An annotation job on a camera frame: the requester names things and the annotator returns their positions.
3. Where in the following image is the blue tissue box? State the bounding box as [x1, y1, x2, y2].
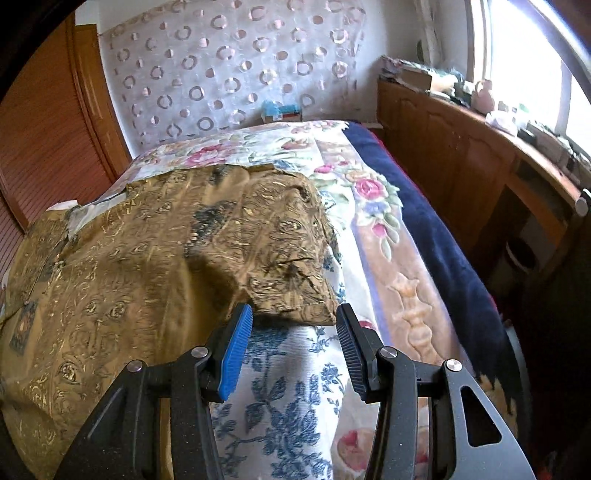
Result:
[261, 100, 303, 123]

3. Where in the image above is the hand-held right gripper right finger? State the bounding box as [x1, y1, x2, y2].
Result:
[335, 304, 539, 480]

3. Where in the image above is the brown wooden wardrobe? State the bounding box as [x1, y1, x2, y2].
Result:
[0, 23, 134, 282]

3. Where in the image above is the white plastic bag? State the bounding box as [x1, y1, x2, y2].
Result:
[485, 111, 519, 136]

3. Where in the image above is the long wooden cabinet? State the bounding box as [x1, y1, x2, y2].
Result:
[376, 76, 591, 296]

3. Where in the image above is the cardboard box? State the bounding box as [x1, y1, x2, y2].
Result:
[401, 65, 445, 92]

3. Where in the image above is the white circle patterned curtain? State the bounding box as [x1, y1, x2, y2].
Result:
[99, 0, 365, 160]

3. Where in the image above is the navy blue blanket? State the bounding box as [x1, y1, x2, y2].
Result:
[344, 121, 525, 416]

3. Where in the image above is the olive gold patterned garment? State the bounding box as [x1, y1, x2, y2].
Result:
[0, 164, 342, 480]

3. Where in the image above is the bed with blue floral sheet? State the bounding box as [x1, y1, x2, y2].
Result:
[203, 185, 352, 480]

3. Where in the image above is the pink floral blanket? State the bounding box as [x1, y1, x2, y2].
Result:
[122, 119, 513, 480]

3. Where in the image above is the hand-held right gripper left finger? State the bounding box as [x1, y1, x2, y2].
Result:
[54, 302, 254, 480]

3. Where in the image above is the window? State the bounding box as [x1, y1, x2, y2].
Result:
[462, 0, 591, 162]

